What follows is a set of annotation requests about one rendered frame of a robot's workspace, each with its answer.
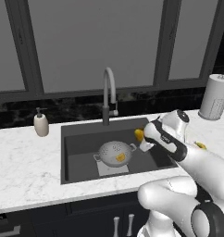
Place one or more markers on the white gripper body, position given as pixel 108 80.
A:
pixel 145 146

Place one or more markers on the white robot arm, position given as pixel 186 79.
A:
pixel 206 166

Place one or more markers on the white metal colander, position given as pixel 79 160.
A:
pixel 112 152

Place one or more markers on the yellow green banana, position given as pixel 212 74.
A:
pixel 200 145

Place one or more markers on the dark grey sink basin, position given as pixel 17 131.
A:
pixel 83 148

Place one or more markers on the grey curved sink faucet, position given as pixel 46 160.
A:
pixel 109 92

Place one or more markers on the yellow fruit piece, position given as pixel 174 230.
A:
pixel 120 157

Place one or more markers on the dark drawer front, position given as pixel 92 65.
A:
pixel 101 203

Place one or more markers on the dark cupboard door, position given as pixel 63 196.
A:
pixel 86 227
pixel 137 223

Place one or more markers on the white paper towel roll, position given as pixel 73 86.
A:
pixel 215 97

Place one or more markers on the beige soap dispenser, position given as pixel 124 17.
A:
pixel 41 125

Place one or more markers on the dark framed window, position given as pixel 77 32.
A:
pixel 95 43

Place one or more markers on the dark dishwasher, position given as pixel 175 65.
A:
pixel 6 227

